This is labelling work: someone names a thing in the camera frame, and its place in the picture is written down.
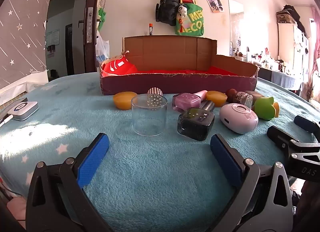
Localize red printed bag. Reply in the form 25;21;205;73
101;55;250;76

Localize green tote bag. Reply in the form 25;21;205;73
175;3;205;36

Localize wall mirror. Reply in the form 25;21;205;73
228;0;245;57

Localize studded metal cylinder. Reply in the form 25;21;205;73
147;87;163;111

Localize white plush charm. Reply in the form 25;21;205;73
176;4;188;35

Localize white flat device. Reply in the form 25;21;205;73
11;100;39;121

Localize green turtle toy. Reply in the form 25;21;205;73
254;96;280;120

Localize wall photo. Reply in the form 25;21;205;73
205;0;224;13

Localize black nail polish bottle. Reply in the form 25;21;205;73
177;100;215;142

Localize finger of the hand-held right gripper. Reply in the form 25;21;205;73
294;115;320;134
267;126;320;159

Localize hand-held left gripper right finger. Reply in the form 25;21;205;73
210;134;294;232

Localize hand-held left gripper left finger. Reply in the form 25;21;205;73
25;133;113;232

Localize black backpack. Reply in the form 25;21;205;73
155;0;180;27

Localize orange soap bar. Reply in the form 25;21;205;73
113;91;138;110
206;90;227;107

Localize cluttered toiletry bottles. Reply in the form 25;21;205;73
231;47;295;75

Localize pink nail polish bottle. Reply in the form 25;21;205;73
172;90;208;112

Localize white plastic bag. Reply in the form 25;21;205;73
96;33;110;63

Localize cardboard box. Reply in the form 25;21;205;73
99;35;260;95

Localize pink curtain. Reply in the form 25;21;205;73
309;4;320;102

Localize black cloth bundle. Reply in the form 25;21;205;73
276;4;307;32

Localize white wardrobe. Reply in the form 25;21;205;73
277;20;310;67

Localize pink oval gadget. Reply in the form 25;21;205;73
219;103;259;134

